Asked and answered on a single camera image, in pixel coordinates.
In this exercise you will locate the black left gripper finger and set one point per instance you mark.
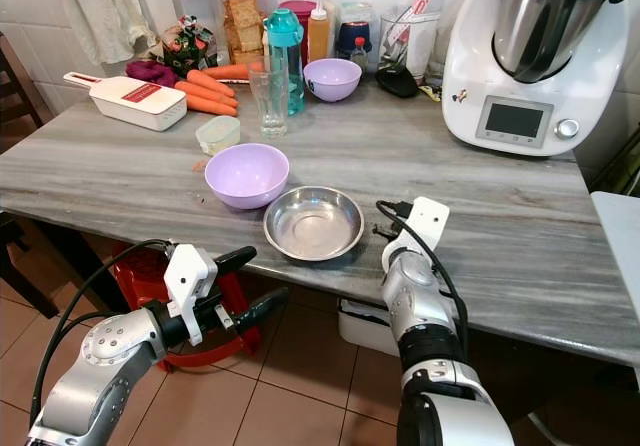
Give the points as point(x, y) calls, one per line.
point(235, 257)
point(262, 306)

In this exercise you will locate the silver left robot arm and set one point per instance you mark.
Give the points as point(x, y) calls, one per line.
point(105, 361)

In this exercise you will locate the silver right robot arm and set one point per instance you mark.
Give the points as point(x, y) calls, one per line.
point(415, 301)

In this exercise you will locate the stainless steel bowl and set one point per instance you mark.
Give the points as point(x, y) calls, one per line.
point(315, 226)

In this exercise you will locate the large purple plastic bowl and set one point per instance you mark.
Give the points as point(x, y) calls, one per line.
point(247, 174)

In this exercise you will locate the white plastic bin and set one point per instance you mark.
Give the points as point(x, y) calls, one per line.
point(360, 321)

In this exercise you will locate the orange rubber band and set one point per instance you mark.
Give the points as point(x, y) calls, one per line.
point(196, 165)

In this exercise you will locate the small clear lidded food container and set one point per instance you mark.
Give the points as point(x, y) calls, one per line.
point(218, 134)

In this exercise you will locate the small yellow object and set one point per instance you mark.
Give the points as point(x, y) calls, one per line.
point(432, 93)

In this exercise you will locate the black pouch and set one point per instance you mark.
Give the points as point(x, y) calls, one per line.
point(397, 81)

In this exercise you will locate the orange carrot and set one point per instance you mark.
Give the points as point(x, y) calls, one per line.
point(210, 81)
point(228, 71)
point(212, 106)
point(205, 93)

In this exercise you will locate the clear drinking glass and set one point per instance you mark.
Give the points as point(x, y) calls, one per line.
point(270, 101)

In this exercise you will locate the small purple plastic bowl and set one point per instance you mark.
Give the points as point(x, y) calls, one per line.
point(332, 78)

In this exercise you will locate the tiny bottle red cap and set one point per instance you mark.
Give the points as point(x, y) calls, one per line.
point(358, 56)

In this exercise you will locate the white slicer box red label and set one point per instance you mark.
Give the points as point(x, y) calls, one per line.
point(135, 104)

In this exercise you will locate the white food processor steel jug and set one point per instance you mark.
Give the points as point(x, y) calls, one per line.
point(490, 76)

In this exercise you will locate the tall clear glass jar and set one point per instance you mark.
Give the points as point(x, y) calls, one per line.
point(438, 51)

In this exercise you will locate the dark purple vegetable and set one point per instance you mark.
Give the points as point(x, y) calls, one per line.
point(150, 72)

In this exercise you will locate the orange sauce bottle white cap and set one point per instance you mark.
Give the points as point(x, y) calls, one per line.
point(319, 34)

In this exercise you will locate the clear jar dark blue label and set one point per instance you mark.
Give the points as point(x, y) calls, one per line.
point(355, 24)

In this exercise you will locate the green patterned snack bag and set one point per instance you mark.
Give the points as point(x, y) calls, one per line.
point(186, 48)

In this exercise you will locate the small bottle white label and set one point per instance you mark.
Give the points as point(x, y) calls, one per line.
point(266, 38)

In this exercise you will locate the teal water bottle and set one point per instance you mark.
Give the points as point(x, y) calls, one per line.
point(284, 31)

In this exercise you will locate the cracker jar red lid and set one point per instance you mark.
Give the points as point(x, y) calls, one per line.
point(244, 21)

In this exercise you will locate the magenta lidded container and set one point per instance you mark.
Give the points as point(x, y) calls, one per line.
point(300, 7)

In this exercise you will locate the dark wooden chair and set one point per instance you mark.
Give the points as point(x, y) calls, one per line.
point(15, 126)

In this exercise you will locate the clear plastic bottle grey cap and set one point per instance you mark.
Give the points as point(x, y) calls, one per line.
point(193, 1)

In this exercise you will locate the beige hanging towel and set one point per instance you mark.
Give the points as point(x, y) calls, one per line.
point(95, 11)

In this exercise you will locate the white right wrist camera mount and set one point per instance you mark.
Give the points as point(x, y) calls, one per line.
point(428, 221)

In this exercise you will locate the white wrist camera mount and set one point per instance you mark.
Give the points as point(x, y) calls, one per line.
point(428, 221)
point(188, 278)

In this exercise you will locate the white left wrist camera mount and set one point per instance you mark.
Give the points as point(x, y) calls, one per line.
point(188, 278)

